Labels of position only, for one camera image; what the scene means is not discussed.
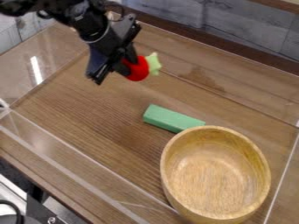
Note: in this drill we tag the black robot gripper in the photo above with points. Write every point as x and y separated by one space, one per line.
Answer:
112 47

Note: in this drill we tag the red plush strawberry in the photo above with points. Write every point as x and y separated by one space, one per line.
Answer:
147 66

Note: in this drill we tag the black metal mount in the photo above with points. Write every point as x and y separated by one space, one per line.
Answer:
37 211

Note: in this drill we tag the clear acrylic enclosure wall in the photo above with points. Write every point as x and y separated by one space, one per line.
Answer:
81 183

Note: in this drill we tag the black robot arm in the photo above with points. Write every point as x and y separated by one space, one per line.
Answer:
104 28

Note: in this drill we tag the wooden bowl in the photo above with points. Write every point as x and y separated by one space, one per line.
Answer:
215 175

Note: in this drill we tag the green foam block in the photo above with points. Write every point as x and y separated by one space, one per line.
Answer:
169 120

